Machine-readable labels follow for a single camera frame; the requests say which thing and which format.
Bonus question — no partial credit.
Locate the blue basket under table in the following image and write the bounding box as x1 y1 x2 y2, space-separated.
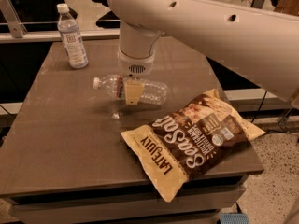
220 213 249 224

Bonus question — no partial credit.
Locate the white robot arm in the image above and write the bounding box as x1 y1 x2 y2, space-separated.
107 0 299 108

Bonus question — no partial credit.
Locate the black cable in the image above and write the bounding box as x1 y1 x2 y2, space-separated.
250 91 269 124

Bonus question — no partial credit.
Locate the clear bottle red label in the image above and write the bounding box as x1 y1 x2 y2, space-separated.
93 75 168 105

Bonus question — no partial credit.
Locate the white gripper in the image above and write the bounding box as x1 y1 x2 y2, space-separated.
118 50 155 105

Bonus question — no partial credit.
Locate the brown tortilla chip bag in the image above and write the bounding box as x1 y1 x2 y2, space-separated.
121 89 264 202

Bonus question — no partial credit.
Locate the clear bottle white label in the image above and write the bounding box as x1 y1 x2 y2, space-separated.
57 3 88 69

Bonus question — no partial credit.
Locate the glass partition with metal brackets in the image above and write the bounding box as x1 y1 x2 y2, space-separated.
0 0 299 45

